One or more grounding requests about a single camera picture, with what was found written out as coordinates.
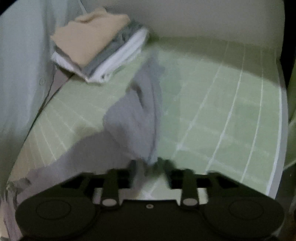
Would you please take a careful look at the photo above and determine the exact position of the light grey garment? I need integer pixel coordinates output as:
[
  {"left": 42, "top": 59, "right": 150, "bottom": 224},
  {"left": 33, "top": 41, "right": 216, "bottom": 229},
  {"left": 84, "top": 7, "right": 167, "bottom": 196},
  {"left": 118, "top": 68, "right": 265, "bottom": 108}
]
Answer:
[{"left": 1, "top": 50, "right": 164, "bottom": 240}]

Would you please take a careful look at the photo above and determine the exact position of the green grid cutting mat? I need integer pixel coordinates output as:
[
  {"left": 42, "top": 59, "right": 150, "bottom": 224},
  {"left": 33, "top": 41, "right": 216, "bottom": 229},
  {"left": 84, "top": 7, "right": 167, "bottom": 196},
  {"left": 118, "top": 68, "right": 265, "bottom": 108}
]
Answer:
[{"left": 9, "top": 38, "right": 287, "bottom": 197}]

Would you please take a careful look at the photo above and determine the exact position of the folded grey garment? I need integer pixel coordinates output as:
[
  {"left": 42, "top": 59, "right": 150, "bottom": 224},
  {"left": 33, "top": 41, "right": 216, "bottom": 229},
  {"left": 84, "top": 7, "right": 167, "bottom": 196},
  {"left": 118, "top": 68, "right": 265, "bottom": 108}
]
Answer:
[{"left": 56, "top": 21, "right": 145, "bottom": 74}]

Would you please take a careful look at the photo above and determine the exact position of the folded white garment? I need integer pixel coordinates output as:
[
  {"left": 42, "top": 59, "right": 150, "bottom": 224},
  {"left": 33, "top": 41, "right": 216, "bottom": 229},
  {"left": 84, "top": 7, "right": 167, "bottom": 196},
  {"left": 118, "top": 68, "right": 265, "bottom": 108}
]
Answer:
[{"left": 51, "top": 27, "right": 149, "bottom": 84}]

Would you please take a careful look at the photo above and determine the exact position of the pale printed backdrop sheet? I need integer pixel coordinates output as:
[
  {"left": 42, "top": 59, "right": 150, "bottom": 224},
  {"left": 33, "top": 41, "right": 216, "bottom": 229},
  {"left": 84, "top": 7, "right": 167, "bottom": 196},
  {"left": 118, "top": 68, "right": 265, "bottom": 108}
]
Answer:
[{"left": 0, "top": 0, "right": 88, "bottom": 149}]

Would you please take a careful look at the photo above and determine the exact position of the folded tan garment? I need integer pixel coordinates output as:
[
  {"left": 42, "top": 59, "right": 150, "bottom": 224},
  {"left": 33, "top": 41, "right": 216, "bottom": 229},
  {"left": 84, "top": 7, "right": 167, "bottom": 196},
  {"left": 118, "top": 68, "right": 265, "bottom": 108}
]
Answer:
[{"left": 51, "top": 8, "right": 131, "bottom": 68}]

